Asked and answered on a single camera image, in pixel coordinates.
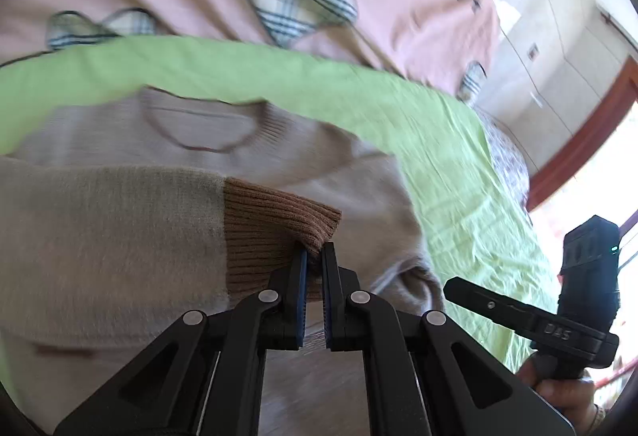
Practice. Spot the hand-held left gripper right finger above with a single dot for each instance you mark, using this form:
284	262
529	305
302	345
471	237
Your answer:
327	291

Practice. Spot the person's right hand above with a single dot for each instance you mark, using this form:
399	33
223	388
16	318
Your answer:
563	396

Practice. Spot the green bed sheet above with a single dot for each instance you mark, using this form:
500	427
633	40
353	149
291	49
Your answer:
398	127

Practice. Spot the beige knit sweater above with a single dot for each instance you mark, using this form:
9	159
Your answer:
149	216

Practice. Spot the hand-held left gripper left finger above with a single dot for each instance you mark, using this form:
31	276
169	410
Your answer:
300	289

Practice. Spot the wall socket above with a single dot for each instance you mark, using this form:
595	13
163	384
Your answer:
533	53

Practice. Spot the floral mattress cover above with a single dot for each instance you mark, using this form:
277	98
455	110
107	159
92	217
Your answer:
508	161

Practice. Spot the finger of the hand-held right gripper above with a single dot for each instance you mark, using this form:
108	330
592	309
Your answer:
488	306

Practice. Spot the red-brown wooden door frame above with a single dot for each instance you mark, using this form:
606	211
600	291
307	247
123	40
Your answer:
588	137

